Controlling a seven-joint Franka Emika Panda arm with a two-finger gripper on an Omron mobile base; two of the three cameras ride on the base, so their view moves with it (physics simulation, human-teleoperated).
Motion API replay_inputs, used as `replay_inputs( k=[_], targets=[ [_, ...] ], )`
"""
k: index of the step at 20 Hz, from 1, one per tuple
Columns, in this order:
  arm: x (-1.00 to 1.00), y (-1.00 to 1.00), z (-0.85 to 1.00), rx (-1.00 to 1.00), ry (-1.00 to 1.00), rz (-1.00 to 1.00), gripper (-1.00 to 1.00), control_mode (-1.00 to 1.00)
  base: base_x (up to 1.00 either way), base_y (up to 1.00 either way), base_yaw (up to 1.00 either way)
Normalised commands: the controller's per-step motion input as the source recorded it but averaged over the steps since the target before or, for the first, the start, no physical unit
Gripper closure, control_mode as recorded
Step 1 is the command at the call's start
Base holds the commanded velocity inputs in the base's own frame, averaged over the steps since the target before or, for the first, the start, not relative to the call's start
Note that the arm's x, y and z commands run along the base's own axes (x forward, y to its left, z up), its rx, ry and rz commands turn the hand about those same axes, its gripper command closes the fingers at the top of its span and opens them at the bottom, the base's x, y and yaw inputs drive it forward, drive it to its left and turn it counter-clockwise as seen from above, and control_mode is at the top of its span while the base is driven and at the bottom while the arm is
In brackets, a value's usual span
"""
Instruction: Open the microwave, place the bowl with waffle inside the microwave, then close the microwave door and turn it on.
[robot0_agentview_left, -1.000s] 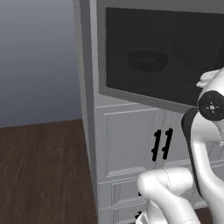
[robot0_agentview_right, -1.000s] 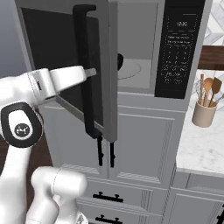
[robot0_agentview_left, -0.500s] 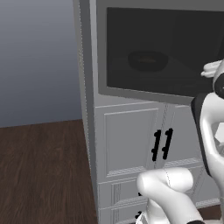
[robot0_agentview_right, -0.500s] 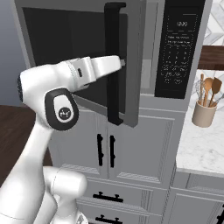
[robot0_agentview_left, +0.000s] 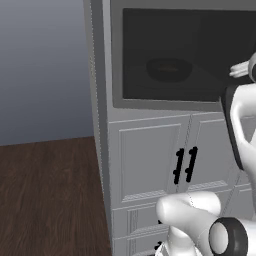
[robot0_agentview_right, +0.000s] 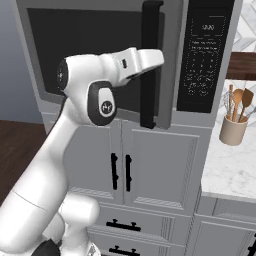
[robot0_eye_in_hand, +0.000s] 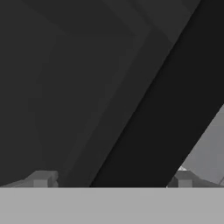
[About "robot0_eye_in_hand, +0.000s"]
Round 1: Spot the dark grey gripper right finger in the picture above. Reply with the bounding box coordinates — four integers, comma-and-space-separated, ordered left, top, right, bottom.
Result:
166, 170, 224, 188

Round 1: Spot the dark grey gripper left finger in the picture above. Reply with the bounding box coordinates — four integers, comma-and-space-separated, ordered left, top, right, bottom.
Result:
0, 170, 60, 188

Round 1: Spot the dark grey microwave door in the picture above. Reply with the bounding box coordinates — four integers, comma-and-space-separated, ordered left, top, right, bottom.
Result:
0, 0, 203, 188

